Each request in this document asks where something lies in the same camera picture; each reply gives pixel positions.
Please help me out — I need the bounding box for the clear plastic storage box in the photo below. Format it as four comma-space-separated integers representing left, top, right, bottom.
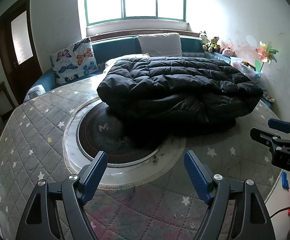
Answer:
230, 57, 262, 83

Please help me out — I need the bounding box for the grey star quilted mat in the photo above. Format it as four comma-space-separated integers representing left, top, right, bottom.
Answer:
0, 77, 290, 239

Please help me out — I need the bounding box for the brown bear plush toy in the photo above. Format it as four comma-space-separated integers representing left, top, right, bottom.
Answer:
207, 36, 220, 53

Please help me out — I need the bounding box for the green framed window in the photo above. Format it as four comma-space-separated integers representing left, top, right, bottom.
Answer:
84, 0, 186, 26

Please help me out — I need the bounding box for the dark wooden door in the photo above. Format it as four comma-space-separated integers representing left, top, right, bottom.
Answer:
0, 0, 42, 104

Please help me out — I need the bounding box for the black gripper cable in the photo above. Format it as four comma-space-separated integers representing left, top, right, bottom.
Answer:
269, 203, 290, 219

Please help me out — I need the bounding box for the butterfly print pillow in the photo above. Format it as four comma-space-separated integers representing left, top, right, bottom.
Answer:
50, 37, 99, 85

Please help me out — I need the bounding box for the colourful paper pinwheel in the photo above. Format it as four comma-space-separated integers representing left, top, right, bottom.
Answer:
255, 41, 279, 72

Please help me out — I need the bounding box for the pink pig plush toy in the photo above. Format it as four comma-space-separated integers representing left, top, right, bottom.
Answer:
220, 47, 236, 57

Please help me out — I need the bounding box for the white husky plush toy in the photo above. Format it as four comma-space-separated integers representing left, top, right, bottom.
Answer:
199, 31, 210, 50

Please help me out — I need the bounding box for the beige back cushion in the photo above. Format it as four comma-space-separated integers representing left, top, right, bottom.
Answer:
138, 33, 182, 57

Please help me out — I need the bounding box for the black puffer down jacket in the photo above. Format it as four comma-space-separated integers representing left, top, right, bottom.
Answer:
97, 57, 263, 137

